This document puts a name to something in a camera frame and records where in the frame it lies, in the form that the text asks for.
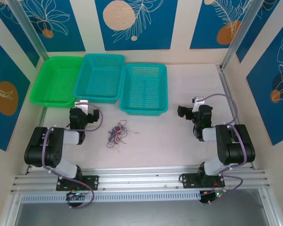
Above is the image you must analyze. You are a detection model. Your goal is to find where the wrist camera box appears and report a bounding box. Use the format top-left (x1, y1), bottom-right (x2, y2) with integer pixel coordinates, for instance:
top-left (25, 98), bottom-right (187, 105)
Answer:
top-left (75, 99), bottom-right (89, 109)
top-left (192, 96), bottom-right (206, 111)

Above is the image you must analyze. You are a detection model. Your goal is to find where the teal plastic basket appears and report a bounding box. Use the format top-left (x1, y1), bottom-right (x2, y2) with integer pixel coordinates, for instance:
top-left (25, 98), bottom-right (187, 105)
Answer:
top-left (119, 63), bottom-right (169, 117)
top-left (73, 53), bottom-right (126, 105)

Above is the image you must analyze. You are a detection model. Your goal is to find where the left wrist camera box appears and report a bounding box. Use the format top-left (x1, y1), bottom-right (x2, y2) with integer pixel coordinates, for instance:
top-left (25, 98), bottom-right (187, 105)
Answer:
top-left (75, 99), bottom-right (89, 109)

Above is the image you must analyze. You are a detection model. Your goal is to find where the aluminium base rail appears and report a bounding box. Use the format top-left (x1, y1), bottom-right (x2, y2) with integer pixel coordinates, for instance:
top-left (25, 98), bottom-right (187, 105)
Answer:
top-left (10, 166), bottom-right (271, 194)

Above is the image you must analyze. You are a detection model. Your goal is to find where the aluminium corner post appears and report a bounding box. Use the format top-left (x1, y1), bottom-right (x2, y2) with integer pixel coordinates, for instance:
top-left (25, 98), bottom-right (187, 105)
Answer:
top-left (220, 0), bottom-right (262, 70)
top-left (7, 0), bottom-right (50, 62)

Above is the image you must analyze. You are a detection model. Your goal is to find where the thin purple cable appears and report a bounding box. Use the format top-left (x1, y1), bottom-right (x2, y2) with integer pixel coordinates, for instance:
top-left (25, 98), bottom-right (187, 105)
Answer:
top-left (108, 120), bottom-right (128, 137)
top-left (106, 131), bottom-right (128, 149)

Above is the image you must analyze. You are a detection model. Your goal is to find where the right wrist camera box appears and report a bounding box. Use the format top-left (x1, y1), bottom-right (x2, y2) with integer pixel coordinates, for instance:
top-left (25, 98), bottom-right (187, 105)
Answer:
top-left (192, 96), bottom-right (206, 111)

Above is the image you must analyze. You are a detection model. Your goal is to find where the green plastic basket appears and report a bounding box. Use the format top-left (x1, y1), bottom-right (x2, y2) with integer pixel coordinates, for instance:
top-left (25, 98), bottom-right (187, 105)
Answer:
top-left (29, 56), bottom-right (84, 109)

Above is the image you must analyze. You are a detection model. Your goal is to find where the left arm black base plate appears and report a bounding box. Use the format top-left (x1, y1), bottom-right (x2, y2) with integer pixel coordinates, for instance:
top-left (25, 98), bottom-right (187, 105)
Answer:
top-left (56, 175), bottom-right (100, 191)

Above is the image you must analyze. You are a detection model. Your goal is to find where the white slotted cable duct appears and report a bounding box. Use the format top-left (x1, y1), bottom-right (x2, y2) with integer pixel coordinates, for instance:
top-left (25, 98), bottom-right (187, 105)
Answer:
top-left (20, 191), bottom-right (202, 203)

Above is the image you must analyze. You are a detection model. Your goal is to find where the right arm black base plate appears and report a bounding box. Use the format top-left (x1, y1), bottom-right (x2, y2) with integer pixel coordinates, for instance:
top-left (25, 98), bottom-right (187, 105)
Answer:
top-left (180, 173), bottom-right (226, 189)

